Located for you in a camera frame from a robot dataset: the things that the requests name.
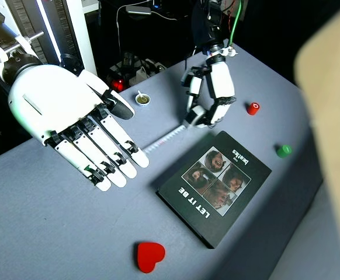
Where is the white upright post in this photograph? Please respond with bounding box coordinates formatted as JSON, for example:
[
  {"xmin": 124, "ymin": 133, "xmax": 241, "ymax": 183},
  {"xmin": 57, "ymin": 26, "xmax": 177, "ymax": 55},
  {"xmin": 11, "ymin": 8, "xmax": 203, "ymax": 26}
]
[{"xmin": 65, "ymin": 0, "xmax": 98, "ymax": 77}]

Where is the grey tape measure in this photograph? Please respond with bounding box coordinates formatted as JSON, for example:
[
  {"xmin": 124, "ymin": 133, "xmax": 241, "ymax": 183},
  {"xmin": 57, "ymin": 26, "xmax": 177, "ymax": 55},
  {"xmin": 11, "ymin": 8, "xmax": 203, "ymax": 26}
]
[{"xmin": 143, "ymin": 105, "xmax": 209, "ymax": 155}]

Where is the thin white cable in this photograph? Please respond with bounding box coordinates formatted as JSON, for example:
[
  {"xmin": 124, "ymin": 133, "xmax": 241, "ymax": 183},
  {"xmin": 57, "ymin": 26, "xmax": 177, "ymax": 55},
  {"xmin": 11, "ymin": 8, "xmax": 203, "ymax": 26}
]
[{"xmin": 116, "ymin": 0, "xmax": 180, "ymax": 59}]

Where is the black Let It Be album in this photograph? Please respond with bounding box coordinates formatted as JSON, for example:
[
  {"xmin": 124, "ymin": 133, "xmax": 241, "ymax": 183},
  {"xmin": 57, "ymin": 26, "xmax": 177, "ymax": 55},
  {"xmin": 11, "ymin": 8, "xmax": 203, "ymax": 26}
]
[{"xmin": 155, "ymin": 130, "xmax": 272, "ymax": 249}]

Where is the green cable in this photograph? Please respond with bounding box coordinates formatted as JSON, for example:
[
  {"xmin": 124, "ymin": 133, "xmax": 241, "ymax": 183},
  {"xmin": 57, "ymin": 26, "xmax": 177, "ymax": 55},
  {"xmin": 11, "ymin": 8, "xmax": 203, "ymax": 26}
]
[{"xmin": 228, "ymin": 0, "xmax": 245, "ymax": 48}]

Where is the green cylinder block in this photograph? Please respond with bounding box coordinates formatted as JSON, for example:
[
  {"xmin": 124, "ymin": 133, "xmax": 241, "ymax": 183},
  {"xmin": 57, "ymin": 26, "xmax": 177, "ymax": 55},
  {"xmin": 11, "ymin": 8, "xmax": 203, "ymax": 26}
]
[{"xmin": 276, "ymin": 143, "xmax": 293, "ymax": 159}]

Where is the small bowl with green contents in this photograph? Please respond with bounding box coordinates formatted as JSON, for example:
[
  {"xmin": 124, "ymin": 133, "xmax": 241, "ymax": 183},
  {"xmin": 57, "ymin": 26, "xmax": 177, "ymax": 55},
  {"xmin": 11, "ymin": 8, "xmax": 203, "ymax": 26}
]
[{"xmin": 134, "ymin": 93, "xmax": 151, "ymax": 107}]

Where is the white light strip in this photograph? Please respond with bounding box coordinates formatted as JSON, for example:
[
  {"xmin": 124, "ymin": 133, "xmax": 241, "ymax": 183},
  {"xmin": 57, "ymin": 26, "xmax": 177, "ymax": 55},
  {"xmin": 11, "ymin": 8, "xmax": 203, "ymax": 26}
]
[{"xmin": 35, "ymin": 0, "xmax": 63, "ymax": 64}]

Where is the red heart block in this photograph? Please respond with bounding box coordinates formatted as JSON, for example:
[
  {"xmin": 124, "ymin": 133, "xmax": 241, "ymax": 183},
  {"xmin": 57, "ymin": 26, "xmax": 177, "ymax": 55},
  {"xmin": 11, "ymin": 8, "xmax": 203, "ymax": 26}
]
[{"xmin": 134, "ymin": 241, "xmax": 166, "ymax": 274}]

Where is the flat grey device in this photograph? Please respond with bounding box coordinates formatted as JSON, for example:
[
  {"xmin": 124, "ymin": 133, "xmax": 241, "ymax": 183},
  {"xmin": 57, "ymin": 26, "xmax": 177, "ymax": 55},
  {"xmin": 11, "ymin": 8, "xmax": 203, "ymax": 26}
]
[{"xmin": 125, "ymin": 5, "xmax": 152, "ymax": 16}]

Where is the dark ribbed rail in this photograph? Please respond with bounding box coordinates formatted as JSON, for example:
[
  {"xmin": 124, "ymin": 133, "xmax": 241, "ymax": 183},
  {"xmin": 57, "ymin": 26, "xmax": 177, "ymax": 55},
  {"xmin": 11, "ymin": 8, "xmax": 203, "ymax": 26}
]
[{"xmin": 5, "ymin": 0, "xmax": 48, "ymax": 65}]

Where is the red cylinder block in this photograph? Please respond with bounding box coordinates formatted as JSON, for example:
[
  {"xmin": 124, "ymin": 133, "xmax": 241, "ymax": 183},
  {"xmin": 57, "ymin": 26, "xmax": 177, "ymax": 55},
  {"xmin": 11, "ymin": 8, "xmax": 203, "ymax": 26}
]
[{"xmin": 247, "ymin": 101, "xmax": 261, "ymax": 116}]

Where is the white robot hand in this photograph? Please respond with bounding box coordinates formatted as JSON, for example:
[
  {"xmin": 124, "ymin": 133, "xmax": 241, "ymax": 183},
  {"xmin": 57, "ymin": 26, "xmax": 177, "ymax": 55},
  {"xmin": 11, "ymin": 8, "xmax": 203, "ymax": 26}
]
[
  {"xmin": 181, "ymin": 55, "xmax": 237, "ymax": 129},
  {"xmin": 7, "ymin": 64, "xmax": 150, "ymax": 193}
]

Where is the blurred beige board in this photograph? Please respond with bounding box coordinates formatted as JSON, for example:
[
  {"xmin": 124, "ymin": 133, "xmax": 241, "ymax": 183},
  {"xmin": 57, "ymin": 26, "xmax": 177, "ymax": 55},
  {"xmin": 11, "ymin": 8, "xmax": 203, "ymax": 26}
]
[{"xmin": 294, "ymin": 0, "xmax": 340, "ymax": 280}]

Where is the white power strip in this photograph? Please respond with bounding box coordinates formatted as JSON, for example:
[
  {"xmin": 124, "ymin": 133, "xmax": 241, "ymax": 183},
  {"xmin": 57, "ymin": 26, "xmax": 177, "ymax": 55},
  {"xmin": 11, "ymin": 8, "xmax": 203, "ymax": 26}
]
[{"xmin": 133, "ymin": 58, "xmax": 168, "ymax": 85}]

